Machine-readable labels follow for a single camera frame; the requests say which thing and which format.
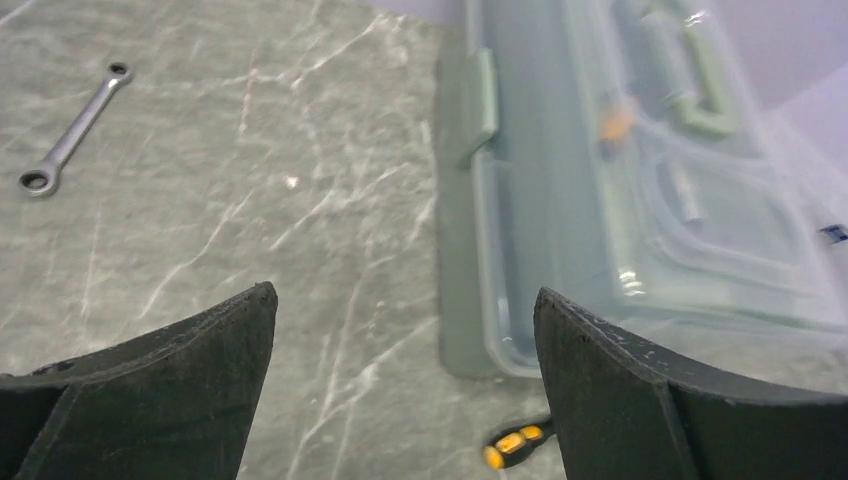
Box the green toolbox with clear lid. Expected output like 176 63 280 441
434 1 847 391

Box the small silver wrench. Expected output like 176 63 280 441
17 62 134 198

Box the yellow black tool handle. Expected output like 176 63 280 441
481 415 556 470

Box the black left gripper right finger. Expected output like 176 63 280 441
533 288 847 479

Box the orange handled screwdriver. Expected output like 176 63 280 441
598 95 640 159

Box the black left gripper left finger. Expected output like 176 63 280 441
1 282 278 479

